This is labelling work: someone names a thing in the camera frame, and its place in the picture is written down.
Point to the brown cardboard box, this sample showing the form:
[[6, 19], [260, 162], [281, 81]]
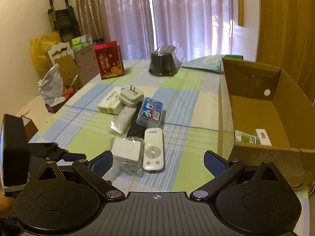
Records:
[[259, 96]]

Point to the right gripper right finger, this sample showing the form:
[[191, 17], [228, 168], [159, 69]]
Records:
[[224, 172]]

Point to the barcode labelled box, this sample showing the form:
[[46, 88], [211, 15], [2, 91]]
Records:
[[262, 137]]

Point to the blue label plastic case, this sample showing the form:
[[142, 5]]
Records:
[[150, 113]]

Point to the white green medicine box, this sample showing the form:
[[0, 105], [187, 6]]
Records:
[[111, 104]]

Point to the brown drape curtain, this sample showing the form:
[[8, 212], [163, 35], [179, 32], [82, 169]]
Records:
[[92, 18]]

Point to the small brown box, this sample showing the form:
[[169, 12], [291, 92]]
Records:
[[29, 126]]

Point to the wooden wall hook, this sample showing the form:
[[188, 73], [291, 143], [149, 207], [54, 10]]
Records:
[[241, 13]]

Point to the red gift box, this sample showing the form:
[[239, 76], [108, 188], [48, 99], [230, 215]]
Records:
[[109, 59]]

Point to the green tissue packs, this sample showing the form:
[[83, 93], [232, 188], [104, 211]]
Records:
[[81, 42]]

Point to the white cutout gift box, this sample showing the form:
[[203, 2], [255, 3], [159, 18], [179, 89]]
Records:
[[60, 50]]

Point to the white power adapter plug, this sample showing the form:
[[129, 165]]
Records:
[[131, 96]]

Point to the grey item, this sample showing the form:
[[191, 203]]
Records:
[[121, 122]]

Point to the brown paper bag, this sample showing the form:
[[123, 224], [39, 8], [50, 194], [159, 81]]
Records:
[[86, 63]]

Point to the yellow plastic bag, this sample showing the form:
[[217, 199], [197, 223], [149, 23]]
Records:
[[40, 46]]

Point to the green mailer bag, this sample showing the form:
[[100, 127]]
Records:
[[212, 63]]

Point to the crumpled clear plastic bag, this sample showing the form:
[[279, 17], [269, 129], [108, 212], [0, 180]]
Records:
[[51, 87]]

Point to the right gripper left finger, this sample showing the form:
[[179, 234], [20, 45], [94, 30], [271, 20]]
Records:
[[92, 173]]

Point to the white remote control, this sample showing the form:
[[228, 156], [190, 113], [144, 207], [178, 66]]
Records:
[[153, 159]]

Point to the black bowl stack wrapped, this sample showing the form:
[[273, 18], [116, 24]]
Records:
[[164, 61]]

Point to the pink sheer curtain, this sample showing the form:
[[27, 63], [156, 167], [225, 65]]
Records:
[[196, 28]]

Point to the black remote control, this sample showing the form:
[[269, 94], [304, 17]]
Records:
[[136, 130]]

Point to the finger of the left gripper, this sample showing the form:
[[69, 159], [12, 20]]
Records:
[[68, 156]]

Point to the black folding step ladder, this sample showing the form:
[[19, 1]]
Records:
[[64, 21]]

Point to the white adapter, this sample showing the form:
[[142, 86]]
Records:
[[128, 154]]

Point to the tan cardboard box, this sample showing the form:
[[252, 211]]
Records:
[[68, 71]]

